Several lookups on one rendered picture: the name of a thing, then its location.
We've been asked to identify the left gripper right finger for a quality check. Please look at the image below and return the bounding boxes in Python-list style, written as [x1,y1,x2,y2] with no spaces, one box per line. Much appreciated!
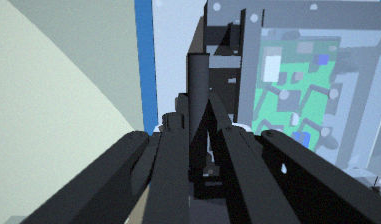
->
[208,93,381,224]

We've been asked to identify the blue flat plate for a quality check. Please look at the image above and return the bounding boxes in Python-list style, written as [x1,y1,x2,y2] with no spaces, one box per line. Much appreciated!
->
[134,0,159,136]

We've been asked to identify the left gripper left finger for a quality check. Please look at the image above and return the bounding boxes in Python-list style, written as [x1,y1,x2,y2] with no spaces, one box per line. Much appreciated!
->
[19,93,190,224]

